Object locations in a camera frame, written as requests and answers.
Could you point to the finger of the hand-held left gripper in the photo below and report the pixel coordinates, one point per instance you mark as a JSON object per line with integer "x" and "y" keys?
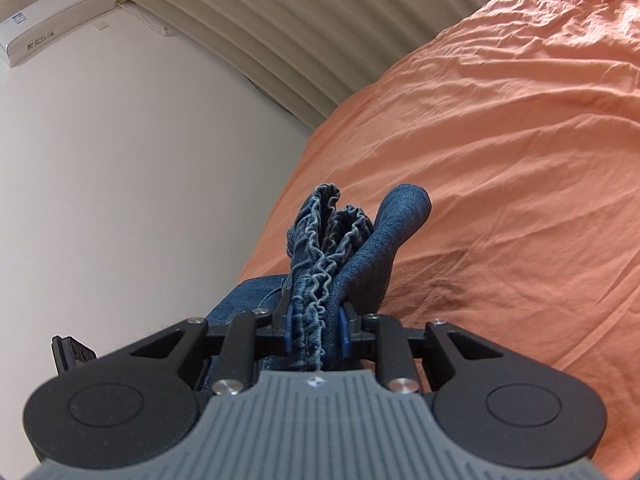
{"x": 67, "y": 352}

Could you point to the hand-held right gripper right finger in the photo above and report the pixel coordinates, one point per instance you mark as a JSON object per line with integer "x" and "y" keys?
{"x": 344, "y": 334}

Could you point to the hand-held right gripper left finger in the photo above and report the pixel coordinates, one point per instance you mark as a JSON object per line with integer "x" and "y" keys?
{"x": 288, "y": 332}

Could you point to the blue denim pants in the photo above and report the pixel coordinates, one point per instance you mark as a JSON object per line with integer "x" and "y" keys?
{"x": 370, "y": 255}

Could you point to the orange bed sheet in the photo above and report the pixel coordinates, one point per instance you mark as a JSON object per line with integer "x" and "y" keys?
{"x": 500, "y": 160}

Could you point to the beige pleated curtain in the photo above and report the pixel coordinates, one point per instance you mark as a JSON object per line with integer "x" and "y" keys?
{"x": 300, "y": 20}

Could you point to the white air conditioner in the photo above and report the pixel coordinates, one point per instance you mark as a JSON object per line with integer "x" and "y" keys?
{"x": 55, "y": 20}

